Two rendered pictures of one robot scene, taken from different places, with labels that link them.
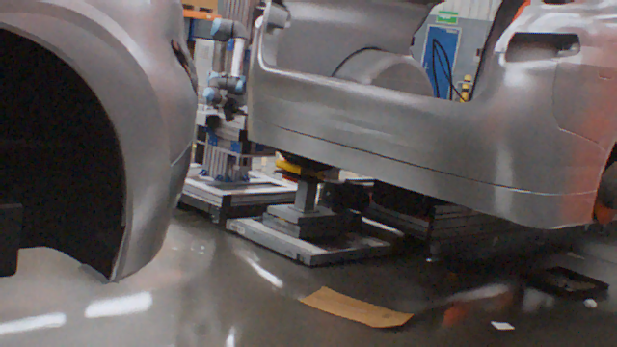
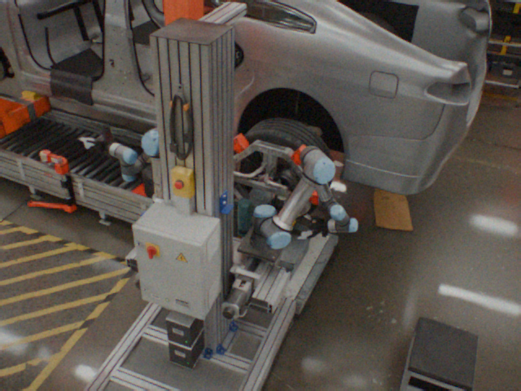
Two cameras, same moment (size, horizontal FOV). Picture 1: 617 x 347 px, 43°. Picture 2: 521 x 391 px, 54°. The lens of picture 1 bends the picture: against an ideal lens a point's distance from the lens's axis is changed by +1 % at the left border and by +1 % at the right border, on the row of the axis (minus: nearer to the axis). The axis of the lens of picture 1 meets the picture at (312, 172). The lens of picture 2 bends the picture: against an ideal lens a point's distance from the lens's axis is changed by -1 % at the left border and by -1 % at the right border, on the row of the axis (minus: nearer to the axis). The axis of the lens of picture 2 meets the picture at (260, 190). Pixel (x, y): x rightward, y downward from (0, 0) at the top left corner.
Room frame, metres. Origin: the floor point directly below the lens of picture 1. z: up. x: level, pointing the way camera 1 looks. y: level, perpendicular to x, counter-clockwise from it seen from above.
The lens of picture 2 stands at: (6.24, 2.65, 2.70)
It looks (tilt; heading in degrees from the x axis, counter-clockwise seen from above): 35 degrees down; 250
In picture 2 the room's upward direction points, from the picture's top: 3 degrees clockwise
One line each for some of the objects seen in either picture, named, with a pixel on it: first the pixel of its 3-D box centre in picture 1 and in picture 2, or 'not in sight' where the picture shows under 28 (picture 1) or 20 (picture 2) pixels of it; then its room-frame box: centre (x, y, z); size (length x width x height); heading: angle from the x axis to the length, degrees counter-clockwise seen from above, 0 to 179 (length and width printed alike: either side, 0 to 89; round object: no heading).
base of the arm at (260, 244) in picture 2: (234, 98); (263, 235); (5.47, 0.62, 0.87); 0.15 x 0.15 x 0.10
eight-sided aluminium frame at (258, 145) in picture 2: not in sight; (270, 183); (5.26, 0.14, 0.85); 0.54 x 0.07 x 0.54; 136
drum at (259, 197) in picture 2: not in sight; (265, 189); (5.31, 0.19, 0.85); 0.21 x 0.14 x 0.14; 46
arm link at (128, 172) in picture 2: not in sight; (130, 169); (6.10, 0.16, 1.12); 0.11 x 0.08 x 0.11; 36
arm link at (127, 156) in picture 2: not in sight; (126, 155); (6.12, 0.17, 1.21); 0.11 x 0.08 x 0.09; 126
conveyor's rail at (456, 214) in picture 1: (524, 212); (124, 138); (6.02, -1.70, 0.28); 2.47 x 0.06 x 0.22; 136
